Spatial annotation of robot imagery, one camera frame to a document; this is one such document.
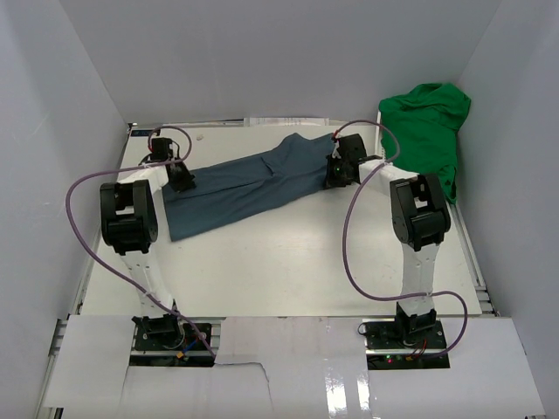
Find blue t shirt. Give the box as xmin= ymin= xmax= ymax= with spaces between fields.
xmin=163 ymin=134 xmax=335 ymax=242

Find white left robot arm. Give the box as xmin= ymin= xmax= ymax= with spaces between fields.
xmin=100 ymin=137 xmax=196 ymax=350

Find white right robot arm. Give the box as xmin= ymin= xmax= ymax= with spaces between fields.
xmin=325 ymin=134 xmax=451 ymax=348

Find black label sticker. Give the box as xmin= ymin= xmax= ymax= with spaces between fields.
xmin=129 ymin=129 xmax=161 ymax=137

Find white plastic basket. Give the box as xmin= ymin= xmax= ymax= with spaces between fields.
xmin=375 ymin=111 xmax=386 ymax=159

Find green t shirt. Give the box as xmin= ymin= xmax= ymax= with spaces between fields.
xmin=378 ymin=83 xmax=472 ymax=204

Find papers behind table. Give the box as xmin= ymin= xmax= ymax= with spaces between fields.
xmin=243 ymin=117 xmax=329 ymax=127

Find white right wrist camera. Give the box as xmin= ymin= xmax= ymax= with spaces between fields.
xmin=331 ymin=138 xmax=342 ymax=159

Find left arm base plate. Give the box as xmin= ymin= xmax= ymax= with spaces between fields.
xmin=129 ymin=323 xmax=214 ymax=367

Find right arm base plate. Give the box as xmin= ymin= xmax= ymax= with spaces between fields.
xmin=357 ymin=320 xmax=451 ymax=371

